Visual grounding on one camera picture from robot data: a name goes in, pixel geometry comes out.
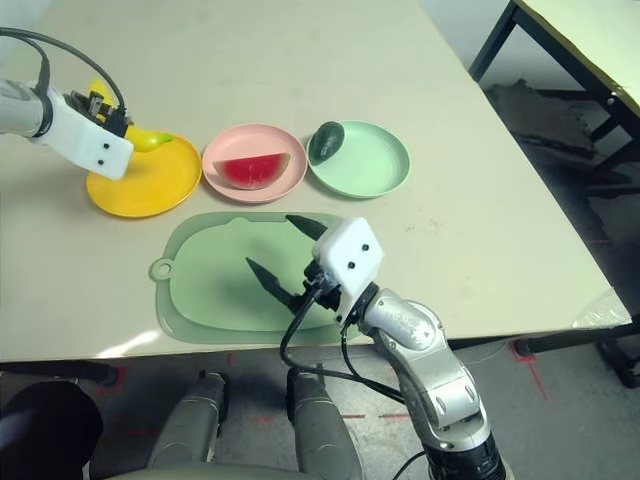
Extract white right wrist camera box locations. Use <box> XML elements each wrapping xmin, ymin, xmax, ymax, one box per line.
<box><xmin>310</xmin><ymin>216</ymin><xmax>387</xmax><ymax>326</ymax></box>

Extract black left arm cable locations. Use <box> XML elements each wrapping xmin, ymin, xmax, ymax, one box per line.
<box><xmin>0</xmin><ymin>28</ymin><xmax>129</xmax><ymax>119</ymax></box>

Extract grey left robot leg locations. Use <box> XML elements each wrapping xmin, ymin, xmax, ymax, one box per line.
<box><xmin>149</xmin><ymin>372</ymin><xmax>229</xmax><ymax>466</ymax></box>

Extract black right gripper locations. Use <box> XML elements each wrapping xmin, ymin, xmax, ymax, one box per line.
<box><xmin>245</xmin><ymin>214</ymin><xmax>346</xmax><ymax>315</ymax></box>

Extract side table with black legs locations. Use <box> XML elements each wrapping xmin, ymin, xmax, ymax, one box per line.
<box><xmin>468</xmin><ymin>0</ymin><xmax>640</xmax><ymax>151</ymax></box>

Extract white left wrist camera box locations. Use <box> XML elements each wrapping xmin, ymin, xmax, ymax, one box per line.
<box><xmin>37</xmin><ymin>89</ymin><xmax>135</xmax><ymax>180</ymax></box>

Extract pink plastic plate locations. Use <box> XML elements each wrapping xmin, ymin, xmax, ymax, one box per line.
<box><xmin>201</xmin><ymin>124</ymin><xmax>308</xmax><ymax>204</ymax></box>

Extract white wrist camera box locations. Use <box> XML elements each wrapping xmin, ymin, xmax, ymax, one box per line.
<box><xmin>37</xmin><ymin>89</ymin><xmax>135</xmax><ymax>180</ymax></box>
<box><xmin>310</xmin><ymin>216</ymin><xmax>387</xmax><ymax>326</ymax></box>

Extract grey robot torso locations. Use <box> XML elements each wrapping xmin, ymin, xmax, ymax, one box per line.
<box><xmin>107</xmin><ymin>462</ymin><xmax>301</xmax><ymax>480</ymax></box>

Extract mint green plastic plate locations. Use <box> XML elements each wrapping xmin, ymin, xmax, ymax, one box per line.
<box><xmin>305</xmin><ymin>119</ymin><xmax>411</xmax><ymax>200</ymax></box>

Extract dark navy rounded object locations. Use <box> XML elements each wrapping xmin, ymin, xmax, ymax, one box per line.
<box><xmin>0</xmin><ymin>382</ymin><xmax>104</xmax><ymax>480</ymax></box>

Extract yellow toy banana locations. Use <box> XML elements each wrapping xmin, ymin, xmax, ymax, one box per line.
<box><xmin>87</xmin><ymin>78</ymin><xmax>175</xmax><ymax>154</ymax></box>

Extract grey right robot leg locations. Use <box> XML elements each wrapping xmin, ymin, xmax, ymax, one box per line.
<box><xmin>287</xmin><ymin>372</ymin><xmax>364</xmax><ymax>480</ymax></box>

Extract dark green avocado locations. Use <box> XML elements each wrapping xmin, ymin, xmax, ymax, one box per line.
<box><xmin>308</xmin><ymin>121</ymin><xmax>345</xmax><ymax>165</ymax></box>

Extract black foam floor mat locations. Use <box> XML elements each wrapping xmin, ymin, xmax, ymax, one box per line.
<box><xmin>479</xmin><ymin>79</ymin><xmax>640</xmax><ymax>241</ymax></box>

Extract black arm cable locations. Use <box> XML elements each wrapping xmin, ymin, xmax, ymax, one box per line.
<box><xmin>278</xmin><ymin>287</ymin><xmax>436</xmax><ymax>480</ymax></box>
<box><xmin>0</xmin><ymin>28</ymin><xmax>129</xmax><ymax>119</ymax></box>

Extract grey robot leg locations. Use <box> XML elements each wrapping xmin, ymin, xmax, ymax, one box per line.
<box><xmin>149</xmin><ymin>372</ymin><xmax>229</xmax><ymax>466</ymax></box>
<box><xmin>287</xmin><ymin>372</ymin><xmax>364</xmax><ymax>480</ymax></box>

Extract green cutting board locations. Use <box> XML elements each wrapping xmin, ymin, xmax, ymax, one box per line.
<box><xmin>149</xmin><ymin>211</ymin><xmax>371</xmax><ymax>346</ymax></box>

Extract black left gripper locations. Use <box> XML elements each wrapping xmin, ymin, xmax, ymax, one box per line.
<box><xmin>64</xmin><ymin>89</ymin><xmax>131</xmax><ymax>139</ymax></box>

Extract red watermelon slice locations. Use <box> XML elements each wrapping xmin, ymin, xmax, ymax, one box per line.
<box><xmin>212</xmin><ymin>152</ymin><xmax>291</xmax><ymax>191</ymax></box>

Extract black table frame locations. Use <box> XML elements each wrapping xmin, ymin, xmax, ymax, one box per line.
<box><xmin>0</xmin><ymin>324</ymin><xmax>640</xmax><ymax>389</ymax></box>

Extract yellow plastic plate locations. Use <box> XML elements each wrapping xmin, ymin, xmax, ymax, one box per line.
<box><xmin>85</xmin><ymin>130</ymin><xmax>203</xmax><ymax>220</ymax></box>

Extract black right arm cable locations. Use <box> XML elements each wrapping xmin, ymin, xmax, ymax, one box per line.
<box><xmin>278</xmin><ymin>287</ymin><xmax>436</xmax><ymax>480</ymax></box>

